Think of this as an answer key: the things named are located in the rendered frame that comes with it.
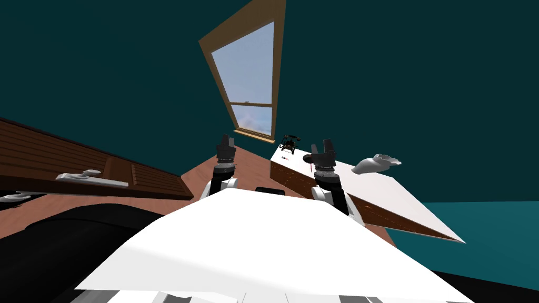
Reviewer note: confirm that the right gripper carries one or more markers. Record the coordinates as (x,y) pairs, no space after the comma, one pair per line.
(324,160)

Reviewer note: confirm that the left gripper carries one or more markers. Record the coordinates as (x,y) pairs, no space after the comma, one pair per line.
(226,152)

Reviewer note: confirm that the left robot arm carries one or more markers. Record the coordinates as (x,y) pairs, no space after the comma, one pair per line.
(221,174)

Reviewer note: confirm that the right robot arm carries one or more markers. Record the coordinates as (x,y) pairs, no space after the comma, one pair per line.
(332,185)

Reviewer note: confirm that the black old telephone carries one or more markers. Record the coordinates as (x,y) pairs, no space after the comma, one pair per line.
(290,143)

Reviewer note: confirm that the white lumpy object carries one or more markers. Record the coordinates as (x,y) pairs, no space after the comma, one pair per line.
(374,164)

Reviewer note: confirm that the white-topped brown desk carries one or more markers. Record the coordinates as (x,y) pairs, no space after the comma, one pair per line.
(379,189)

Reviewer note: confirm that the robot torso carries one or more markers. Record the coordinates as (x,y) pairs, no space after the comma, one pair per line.
(269,244)

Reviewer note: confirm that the white curved fixture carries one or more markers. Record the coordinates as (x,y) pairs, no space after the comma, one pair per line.
(90,179)
(17,196)

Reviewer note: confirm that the brown slatted wooden cabinet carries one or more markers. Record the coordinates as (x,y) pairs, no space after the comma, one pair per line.
(42,155)

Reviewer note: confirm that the window with wooden frame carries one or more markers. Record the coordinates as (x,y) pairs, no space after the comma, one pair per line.
(248,75)

